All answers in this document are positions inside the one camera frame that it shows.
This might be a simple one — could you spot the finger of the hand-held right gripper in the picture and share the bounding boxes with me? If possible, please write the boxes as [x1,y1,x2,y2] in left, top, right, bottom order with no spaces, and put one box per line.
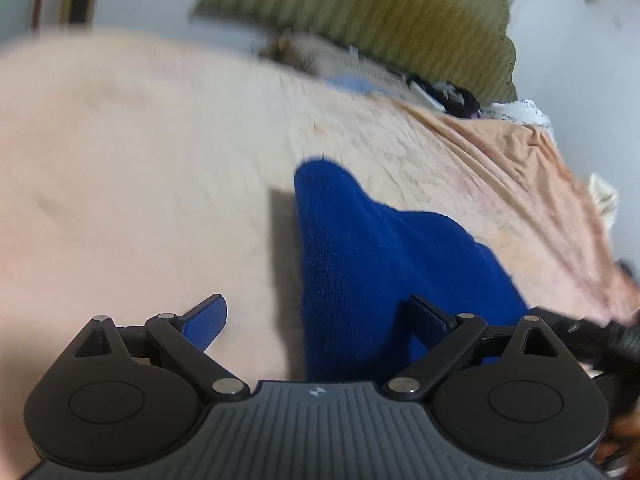
[529,306,640,362]

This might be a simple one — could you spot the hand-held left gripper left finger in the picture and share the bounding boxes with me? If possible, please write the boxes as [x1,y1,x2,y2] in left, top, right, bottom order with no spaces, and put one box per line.
[74,293,251,402]

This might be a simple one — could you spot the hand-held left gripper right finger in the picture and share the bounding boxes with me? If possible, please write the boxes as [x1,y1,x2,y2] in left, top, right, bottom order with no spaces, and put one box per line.
[384,295,564,403]

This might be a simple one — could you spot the blue knitted garment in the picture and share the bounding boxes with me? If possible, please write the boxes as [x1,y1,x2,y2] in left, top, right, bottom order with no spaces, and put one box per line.
[293,157,532,384]

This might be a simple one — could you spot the dark clothes pile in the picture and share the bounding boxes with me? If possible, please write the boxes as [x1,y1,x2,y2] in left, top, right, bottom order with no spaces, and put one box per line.
[406,74,484,120]

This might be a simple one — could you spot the cream crumpled cloth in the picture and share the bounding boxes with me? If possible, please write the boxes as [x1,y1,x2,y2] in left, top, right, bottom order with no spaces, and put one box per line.
[587,172,622,228]

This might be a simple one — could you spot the peach bed sheet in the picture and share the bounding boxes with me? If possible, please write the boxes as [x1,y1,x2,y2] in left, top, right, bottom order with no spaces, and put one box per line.
[0,27,640,480]

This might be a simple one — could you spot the white cloth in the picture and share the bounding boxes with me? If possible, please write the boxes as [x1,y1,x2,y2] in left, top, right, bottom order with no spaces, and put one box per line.
[484,99,554,137]

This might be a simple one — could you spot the light blue cloth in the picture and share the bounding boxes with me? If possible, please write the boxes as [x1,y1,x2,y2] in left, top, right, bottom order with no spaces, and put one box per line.
[324,75,397,99]

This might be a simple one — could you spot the olive green headboard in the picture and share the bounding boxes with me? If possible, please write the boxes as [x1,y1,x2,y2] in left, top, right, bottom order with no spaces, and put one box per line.
[189,0,519,105]

